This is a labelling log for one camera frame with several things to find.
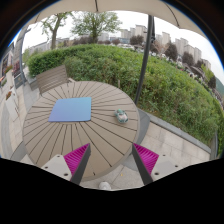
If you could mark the blue mouse pad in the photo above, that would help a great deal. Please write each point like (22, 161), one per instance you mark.
(70, 109)

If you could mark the distant apartment buildings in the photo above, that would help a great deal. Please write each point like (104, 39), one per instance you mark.
(181, 45)

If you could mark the transparent computer mouse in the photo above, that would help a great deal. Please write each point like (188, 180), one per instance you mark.
(121, 115)

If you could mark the dark curved umbrella pole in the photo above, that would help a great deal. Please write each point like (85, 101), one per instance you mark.
(145, 56)

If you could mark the white planter box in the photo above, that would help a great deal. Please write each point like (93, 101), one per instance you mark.
(12, 105)

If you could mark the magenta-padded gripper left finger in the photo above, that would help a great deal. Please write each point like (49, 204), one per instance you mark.
(77, 159)

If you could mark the standing poster sign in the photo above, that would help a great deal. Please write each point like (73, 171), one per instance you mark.
(17, 71)

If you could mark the round-crowned tree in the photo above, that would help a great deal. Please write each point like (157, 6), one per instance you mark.
(95, 23)

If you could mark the beige umbrella canopy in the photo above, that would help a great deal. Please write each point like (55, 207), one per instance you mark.
(133, 6)

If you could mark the thin-crowned tree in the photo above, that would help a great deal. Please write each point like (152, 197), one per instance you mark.
(53, 25)

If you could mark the wooden slatted chair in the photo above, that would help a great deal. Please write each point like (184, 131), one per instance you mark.
(51, 78)

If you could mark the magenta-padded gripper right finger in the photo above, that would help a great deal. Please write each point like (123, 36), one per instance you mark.
(146, 159)

